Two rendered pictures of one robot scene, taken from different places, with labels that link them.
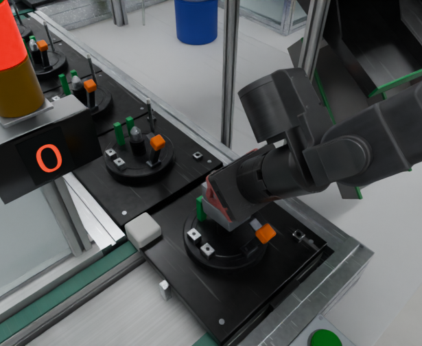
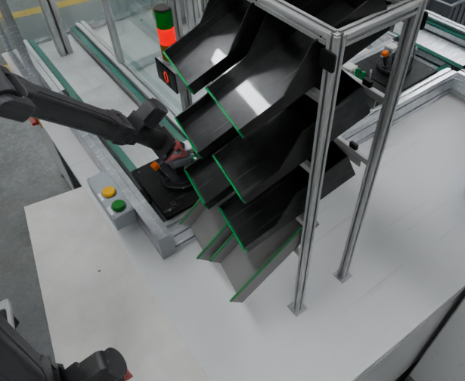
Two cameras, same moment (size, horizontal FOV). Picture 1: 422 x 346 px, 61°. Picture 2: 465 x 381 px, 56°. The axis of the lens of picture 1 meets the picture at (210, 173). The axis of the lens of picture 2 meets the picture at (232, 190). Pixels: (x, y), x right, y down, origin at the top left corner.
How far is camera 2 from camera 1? 1.26 m
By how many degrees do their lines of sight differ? 63
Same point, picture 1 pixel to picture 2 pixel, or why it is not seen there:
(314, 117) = (135, 116)
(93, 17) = not seen: outside the picture
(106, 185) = not seen: hidden behind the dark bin
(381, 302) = (148, 267)
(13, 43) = (162, 40)
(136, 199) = not seen: hidden behind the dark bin
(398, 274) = (162, 284)
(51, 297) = (170, 126)
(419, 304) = (142, 288)
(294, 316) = (136, 200)
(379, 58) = (213, 178)
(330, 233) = (176, 224)
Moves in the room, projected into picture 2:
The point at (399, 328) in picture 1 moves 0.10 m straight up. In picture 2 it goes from (132, 271) to (125, 252)
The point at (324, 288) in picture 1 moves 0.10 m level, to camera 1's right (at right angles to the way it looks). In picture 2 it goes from (144, 212) to (135, 240)
